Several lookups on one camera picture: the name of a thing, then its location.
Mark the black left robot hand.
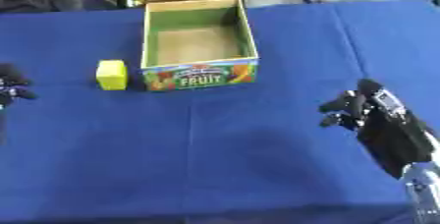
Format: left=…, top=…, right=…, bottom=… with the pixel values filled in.
left=0, top=63, right=40, bottom=110

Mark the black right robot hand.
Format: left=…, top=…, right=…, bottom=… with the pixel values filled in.
left=317, top=78, right=439, bottom=181

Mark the open cardboard box green inside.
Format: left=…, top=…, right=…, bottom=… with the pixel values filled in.
left=138, top=0, right=261, bottom=92

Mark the yellow-green block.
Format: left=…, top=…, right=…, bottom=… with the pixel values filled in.
left=94, top=59, right=130, bottom=91

